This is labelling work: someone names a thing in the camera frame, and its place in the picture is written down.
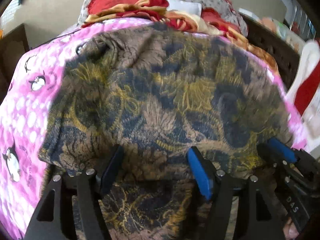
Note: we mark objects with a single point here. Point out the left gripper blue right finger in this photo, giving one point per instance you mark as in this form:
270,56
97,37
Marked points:
256,217

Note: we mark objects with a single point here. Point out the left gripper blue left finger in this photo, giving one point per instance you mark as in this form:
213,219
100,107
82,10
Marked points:
53,217

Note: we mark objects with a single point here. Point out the brown floral patterned garment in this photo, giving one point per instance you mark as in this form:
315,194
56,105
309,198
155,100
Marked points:
156,92

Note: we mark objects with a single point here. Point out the person's right hand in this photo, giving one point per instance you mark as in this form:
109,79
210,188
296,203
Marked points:
290,230

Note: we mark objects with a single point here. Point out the red cloth on chair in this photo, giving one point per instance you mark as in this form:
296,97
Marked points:
307,90

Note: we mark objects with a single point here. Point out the pink penguin blanket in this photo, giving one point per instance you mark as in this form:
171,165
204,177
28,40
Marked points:
24,120

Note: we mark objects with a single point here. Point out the dark wooden headboard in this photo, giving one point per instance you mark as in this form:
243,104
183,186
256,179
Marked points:
286,57

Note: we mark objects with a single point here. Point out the dark wooden cabinet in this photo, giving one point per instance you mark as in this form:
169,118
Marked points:
13,45

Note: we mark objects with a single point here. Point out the red gold crumpled blanket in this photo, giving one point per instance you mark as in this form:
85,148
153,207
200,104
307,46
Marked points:
208,22

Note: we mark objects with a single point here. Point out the white pillow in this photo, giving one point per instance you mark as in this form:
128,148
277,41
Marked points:
189,7

